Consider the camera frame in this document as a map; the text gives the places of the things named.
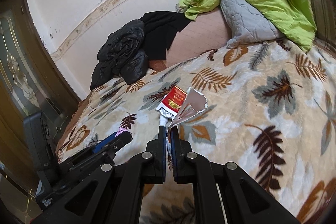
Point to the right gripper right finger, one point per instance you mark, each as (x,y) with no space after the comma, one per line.
(223,193)

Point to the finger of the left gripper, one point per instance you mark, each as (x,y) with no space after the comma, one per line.
(119,142)
(105,141)

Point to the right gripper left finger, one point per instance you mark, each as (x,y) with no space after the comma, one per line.
(112,193)

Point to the pink small wrapper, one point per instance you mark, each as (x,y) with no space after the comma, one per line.
(121,130)

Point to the red cigarette pack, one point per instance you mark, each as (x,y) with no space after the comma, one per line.
(171,103)

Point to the torn red white carton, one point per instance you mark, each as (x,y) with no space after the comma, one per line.
(194,104)

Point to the black puffer jacket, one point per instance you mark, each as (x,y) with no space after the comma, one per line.
(122,55)

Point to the wooden glass door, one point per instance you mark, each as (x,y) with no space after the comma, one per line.
(30,83)

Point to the leaf pattern blanket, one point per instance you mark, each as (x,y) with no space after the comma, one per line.
(271,109)

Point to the black cloth garment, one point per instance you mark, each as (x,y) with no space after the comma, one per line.
(160,29)

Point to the grey quilted pillow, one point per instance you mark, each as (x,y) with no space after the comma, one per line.
(248,25)

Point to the striped sofa cushion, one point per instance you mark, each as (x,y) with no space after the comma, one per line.
(324,15)

